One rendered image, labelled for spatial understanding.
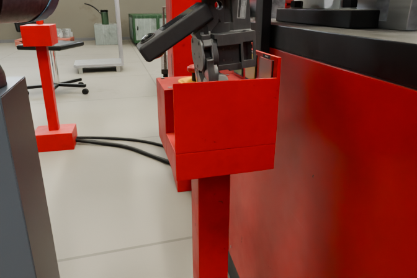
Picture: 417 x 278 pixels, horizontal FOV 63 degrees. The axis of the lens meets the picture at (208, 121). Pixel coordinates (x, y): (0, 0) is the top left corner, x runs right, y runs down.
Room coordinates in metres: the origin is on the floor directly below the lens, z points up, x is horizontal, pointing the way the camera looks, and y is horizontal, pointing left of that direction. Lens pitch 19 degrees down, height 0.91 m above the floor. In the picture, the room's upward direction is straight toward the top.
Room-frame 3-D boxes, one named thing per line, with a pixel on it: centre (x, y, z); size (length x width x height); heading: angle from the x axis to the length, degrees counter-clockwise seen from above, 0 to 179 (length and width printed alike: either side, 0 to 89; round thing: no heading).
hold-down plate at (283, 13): (0.73, -0.22, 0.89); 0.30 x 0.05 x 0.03; 13
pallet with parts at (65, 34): (8.69, 4.02, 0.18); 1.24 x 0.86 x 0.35; 106
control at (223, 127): (0.58, 0.00, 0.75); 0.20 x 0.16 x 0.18; 15
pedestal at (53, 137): (2.18, 1.04, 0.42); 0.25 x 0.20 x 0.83; 103
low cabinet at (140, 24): (9.12, 1.08, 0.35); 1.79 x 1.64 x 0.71; 106
